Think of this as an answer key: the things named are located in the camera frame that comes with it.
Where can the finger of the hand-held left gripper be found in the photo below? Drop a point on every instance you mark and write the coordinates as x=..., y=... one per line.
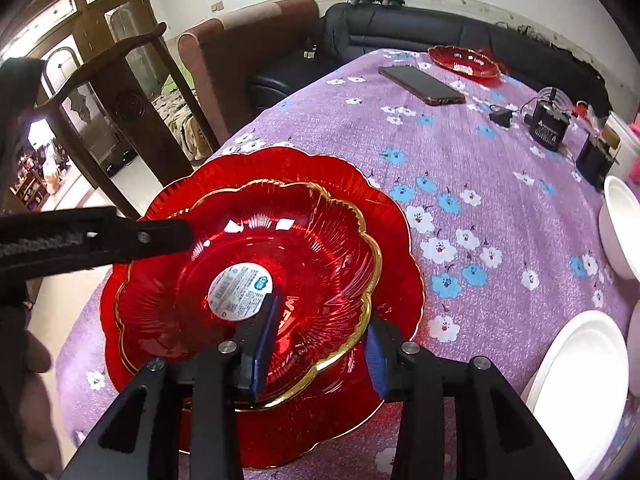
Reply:
x=160, y=237

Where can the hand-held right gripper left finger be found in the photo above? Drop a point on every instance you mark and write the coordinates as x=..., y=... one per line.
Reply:
x=264, y=350

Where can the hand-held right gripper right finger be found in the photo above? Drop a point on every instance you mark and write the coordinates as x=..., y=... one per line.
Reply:
x=377, y=365

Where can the small red gold-rimmed glass bowl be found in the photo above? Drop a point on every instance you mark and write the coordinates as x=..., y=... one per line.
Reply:
x=310, y=260

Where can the large red glass plate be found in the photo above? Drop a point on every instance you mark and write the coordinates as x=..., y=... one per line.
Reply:
x=390, y=240

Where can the cream disposable plate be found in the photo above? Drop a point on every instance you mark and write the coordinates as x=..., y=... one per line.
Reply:
x=575, y=385

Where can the white disposable bowl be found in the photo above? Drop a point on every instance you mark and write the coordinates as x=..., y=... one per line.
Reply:
x=622, y=230

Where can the person's left hand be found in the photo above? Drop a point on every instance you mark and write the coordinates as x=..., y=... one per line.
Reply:
x=35, y=410

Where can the patterned blanket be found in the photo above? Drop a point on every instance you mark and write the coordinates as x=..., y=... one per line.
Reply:
x=175, y=120

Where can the dark wooden chair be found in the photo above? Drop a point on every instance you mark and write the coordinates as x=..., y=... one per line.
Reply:
x=132, y=105

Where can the brown upholstered armchair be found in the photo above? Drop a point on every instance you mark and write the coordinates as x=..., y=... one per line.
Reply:
x=225, y=60

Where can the purple floral tablecloth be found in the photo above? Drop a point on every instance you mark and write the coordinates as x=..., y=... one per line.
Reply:
x=350, y=135

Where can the wooden glass-panel door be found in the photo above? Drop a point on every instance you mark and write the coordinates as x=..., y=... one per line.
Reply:
x=100, y=10

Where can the black white charger plug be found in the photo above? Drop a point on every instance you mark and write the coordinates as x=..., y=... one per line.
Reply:
x=310, y=52

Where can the small black power adapter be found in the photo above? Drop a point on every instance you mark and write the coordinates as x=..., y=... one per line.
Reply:
x=502, y=116

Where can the black notebook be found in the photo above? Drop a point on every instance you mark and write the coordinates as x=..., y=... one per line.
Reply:
x=420, y=84

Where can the black cylindrical device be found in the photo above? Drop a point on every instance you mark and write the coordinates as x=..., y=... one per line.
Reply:
x=550, y=127

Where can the black leather sofa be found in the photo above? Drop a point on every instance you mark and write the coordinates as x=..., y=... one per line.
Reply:
x=400, y=30

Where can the pink knit-covered bottle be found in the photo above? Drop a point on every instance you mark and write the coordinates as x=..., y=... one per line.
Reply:
x=636, y=160

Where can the wall socket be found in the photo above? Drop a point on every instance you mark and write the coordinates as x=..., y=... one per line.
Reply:
x=217, y=7

